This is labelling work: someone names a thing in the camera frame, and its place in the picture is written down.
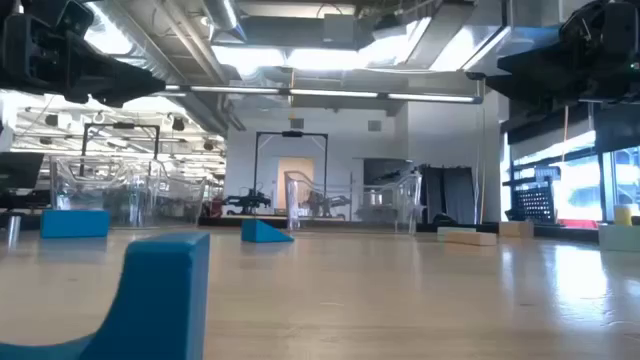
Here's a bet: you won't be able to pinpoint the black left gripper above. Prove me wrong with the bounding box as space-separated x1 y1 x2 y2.
0 12 167 109

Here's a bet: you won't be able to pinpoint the natural wood cuboid block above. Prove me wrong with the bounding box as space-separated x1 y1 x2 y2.
498 220 535 239

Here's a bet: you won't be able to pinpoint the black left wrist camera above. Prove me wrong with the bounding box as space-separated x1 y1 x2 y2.
55 0 96 37

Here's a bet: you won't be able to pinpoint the blue arch block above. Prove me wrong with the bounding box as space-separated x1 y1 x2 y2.
0 231 212 360

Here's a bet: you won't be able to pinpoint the black perforated crate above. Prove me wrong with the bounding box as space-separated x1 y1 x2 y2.
503 174 558 224

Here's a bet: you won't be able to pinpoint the yellow cylinder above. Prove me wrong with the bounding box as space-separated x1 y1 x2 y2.
613 203 640 227

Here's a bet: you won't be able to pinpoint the blue wedge block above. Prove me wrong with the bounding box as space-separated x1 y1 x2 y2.
240 218 296 245

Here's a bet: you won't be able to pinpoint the long ceiling light bar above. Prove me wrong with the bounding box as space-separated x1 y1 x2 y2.
164 83 484 105

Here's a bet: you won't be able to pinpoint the silver metal post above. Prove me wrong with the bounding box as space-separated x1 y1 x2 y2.
6 214 23 249

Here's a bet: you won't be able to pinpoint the clear plastic bin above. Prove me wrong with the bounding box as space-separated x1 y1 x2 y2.
283 169 422 235
49 154 207 228

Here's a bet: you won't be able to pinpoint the mint green block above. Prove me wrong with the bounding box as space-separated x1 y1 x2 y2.
436 225 477 237
597 223 640 253

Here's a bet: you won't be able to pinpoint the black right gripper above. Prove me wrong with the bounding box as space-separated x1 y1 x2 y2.
485 0 640 113

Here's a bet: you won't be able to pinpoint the blue rectangular block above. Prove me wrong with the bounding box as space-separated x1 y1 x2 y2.
40 209 112 239

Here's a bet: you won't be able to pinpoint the black gantry frame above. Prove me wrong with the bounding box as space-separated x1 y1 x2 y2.
253 130 330 222
79 121 162 179

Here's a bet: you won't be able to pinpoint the dark computer monitor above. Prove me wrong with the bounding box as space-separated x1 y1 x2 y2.
0 151 46 193

